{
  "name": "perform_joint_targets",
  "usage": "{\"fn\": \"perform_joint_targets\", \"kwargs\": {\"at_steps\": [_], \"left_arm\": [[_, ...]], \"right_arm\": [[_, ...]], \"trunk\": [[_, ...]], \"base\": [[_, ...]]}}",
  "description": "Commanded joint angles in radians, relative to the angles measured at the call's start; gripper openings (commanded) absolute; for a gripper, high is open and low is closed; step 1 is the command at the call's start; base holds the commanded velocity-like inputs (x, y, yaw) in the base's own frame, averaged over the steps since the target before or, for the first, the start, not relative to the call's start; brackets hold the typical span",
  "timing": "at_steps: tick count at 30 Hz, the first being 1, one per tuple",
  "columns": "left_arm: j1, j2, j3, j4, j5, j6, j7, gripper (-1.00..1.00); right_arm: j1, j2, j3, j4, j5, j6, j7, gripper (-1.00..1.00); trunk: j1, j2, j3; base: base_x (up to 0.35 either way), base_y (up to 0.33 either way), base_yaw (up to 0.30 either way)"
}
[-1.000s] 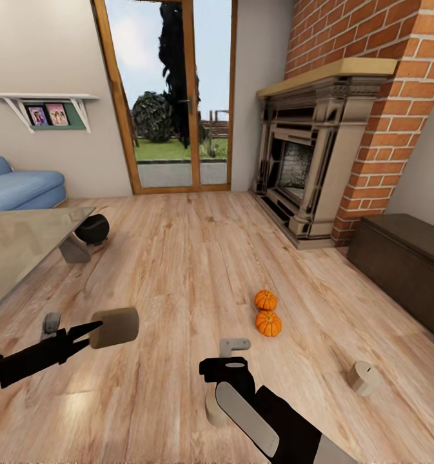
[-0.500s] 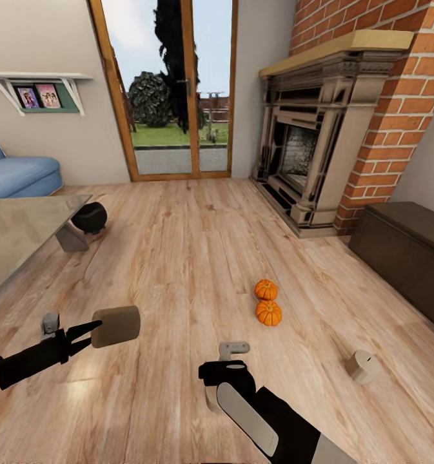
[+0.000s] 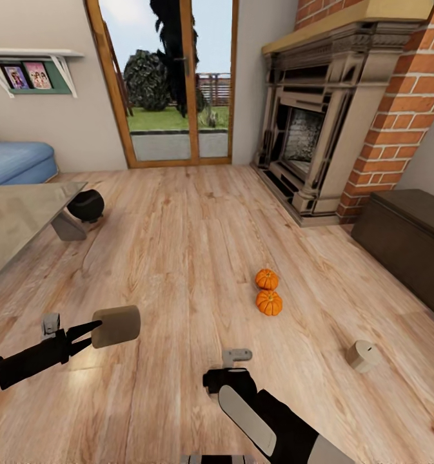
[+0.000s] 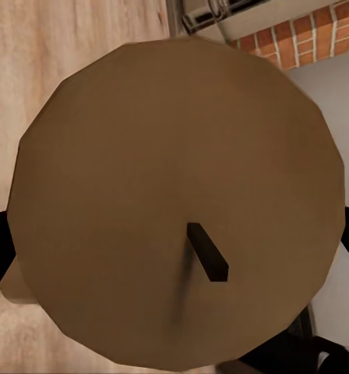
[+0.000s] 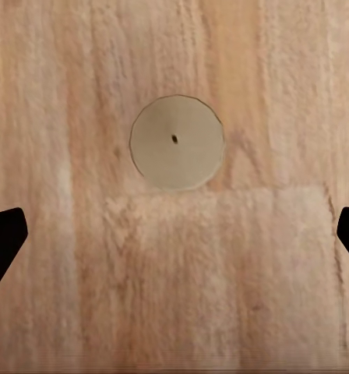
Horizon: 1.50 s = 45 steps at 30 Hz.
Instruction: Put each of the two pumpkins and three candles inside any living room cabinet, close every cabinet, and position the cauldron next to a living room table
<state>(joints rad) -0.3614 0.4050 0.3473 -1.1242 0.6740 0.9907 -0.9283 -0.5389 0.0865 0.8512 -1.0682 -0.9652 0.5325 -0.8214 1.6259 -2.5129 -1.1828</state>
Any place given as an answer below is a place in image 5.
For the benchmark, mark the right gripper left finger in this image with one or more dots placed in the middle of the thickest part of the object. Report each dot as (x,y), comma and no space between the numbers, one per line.
(13,233)

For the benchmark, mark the pillar candle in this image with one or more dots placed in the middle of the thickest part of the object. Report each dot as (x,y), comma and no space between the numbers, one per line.
(177,142)

